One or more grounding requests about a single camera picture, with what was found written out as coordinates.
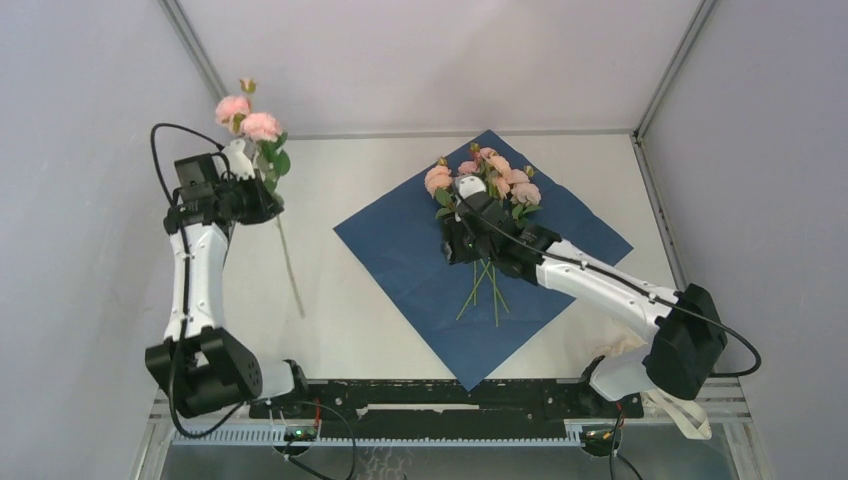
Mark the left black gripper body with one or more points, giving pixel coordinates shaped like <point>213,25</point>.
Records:
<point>248,199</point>

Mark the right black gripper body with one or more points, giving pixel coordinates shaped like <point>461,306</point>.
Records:
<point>459,246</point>

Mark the blue wrapping paper sheet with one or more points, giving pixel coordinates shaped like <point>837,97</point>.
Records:
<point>475,319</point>

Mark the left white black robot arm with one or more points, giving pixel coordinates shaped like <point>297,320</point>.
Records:
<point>199,364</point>

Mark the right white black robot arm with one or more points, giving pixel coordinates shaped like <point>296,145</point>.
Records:
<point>682,338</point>

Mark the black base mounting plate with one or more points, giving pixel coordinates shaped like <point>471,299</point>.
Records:
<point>453,424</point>

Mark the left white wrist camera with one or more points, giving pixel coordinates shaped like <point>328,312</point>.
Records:
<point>238,153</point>

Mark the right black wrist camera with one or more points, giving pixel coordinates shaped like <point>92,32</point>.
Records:
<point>199,179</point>

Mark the white slotted cable duct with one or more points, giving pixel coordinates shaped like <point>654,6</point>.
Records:
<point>265,435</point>

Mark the aluminium front frame rail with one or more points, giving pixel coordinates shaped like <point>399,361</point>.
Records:
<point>720,399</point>

